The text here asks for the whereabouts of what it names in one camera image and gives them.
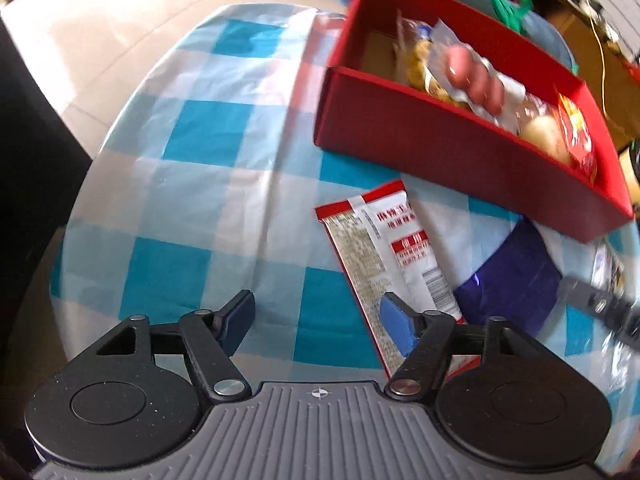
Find green ribbon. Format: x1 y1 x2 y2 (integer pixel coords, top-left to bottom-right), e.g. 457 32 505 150
487 0 533 36

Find red cardboard box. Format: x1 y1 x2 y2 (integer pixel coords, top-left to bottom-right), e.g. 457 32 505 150
312 0 636 245

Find purple snack packet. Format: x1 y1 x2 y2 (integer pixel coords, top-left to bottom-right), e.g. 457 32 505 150
452 217 563 338

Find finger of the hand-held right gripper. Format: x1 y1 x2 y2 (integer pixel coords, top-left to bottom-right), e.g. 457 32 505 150
557 277 640 348

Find clear sausage packet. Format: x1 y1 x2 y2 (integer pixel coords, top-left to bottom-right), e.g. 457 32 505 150
430 17 531 121

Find blue checked tablecloth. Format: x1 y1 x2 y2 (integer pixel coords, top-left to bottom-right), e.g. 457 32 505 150
49 2 640 476

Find wooden tv stand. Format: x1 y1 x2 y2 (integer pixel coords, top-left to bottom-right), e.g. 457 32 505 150
525 0 640 151

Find yellow trash bin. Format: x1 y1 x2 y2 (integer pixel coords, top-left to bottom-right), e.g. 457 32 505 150
616 141 640 207

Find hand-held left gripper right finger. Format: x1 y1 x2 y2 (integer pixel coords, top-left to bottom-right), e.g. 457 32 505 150
379 291 551 398

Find clear bun packet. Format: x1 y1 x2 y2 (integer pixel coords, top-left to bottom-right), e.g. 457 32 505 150
515 95 576 166

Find yellow cable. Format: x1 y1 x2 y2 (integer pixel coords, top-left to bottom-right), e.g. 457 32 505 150
550 0 631 136

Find red yellow snack packet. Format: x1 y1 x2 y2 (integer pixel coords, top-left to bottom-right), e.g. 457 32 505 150
555 87 599 183

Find white red-edged snack packet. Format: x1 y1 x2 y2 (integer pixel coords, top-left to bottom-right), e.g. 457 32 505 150
314 180 481 381

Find clear yellow snack packet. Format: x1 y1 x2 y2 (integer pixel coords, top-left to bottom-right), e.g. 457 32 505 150
395 10 471 108

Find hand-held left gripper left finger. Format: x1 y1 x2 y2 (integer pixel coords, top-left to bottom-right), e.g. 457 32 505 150
70 289 257 403

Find blue rolled bolster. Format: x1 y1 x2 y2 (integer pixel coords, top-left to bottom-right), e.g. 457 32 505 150
325 0 576 73

